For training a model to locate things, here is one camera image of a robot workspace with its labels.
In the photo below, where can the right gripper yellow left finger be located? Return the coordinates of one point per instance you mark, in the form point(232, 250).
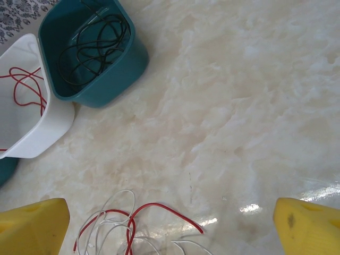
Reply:
point(29, 228)

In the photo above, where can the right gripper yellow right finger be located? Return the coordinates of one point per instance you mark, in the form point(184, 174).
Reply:
point(313, 231)

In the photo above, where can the teal plastic bin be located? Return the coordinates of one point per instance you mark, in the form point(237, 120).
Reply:
point(6, 170)
point(122, 79)

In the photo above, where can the white plastic bin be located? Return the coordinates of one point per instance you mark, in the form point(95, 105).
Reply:
point(40, 132)

